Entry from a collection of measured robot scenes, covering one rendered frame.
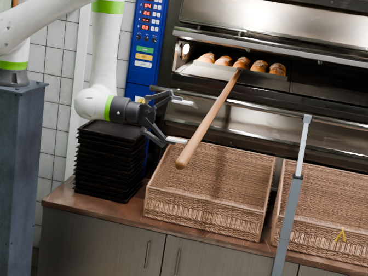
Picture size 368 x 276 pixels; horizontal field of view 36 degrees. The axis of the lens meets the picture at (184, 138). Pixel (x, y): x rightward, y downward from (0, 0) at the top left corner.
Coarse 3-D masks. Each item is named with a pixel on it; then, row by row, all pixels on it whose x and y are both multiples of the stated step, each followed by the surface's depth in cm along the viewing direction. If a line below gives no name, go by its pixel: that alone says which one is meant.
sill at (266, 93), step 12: (180, 72) 295; (204, 84) 288; (216, 84) 287; (240, 84) 287; (264, 96) 284; (276, 96) 283; (288, 96) 282; (300, 96) 280; (312, 96) 284; (336, 108) 278; (348, 108) 277; (360, 108) 276
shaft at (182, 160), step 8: (240, 72) 311; (232, 80) 277; (224, 96) 240; (216, 104) 222; (208, 112) 211; (216, 112) 213; (208, 120) 197; (200, 128) 185; (192, 136) 176; (200, 136) 178; (192, 144) 167; (184, 152) 158; (192, 152) 163; (176, 160) 152; (184, 160) 152; (176, 168) 152
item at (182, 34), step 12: (180, 36) 271; (192, 36) 268; (204, 36) 267; (240, 48) 284; (252, 48) 264; (264, 48) 263; (276, 48) 262; (312, 60) 275; (324, 60) 259; (336, 60) 258; (348, 60) 257
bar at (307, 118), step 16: (192, 96) 252; (208, 96) 251; (272, 112) 247; (288, 112) 246; (304, 128) 243; (352, 128) 243; (304, 144) 239; (288, 208) 233; (288, 224) 235; (288, 240) 237; (272, 272) 242
